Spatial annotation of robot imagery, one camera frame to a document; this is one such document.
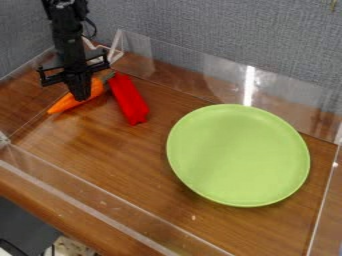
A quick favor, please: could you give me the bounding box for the red cloth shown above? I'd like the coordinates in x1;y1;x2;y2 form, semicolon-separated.
108;73;150;125

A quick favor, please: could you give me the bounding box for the orange toy carrot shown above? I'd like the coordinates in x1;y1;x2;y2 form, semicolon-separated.
47;72;115;114

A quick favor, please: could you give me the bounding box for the clear acrylic enclosure wall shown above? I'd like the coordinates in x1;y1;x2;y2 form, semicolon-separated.
0;31;342;256

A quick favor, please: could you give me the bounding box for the green round plate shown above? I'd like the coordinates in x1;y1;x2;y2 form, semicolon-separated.
166;104;310;207

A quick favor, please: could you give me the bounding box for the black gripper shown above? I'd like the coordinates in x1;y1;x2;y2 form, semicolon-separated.
36;53;110;101

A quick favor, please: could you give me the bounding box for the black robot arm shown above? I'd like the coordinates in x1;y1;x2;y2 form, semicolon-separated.
38;0;110;102

